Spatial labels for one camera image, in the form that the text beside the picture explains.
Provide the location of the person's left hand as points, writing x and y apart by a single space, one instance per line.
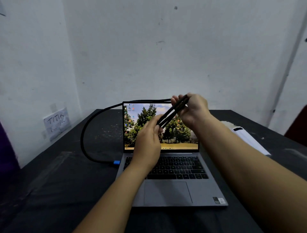
146 146

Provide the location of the person's right hand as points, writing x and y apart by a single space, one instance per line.
195 112

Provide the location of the grey laptop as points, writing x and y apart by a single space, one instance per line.
177 192

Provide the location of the white mini projector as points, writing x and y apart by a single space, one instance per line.
249 139

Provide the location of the person's right forearm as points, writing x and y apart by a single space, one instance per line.
251 180

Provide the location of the person's left forearm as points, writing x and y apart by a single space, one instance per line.
115 204

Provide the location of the white handwritten paper note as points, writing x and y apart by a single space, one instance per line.
57 123

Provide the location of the black plastic table cover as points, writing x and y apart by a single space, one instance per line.
60 180

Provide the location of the red metal-framed chair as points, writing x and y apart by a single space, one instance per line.
298 129

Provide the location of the purple cloth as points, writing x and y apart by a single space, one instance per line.
7 156

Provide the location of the white wall conduit pipe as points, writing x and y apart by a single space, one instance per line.
287 72

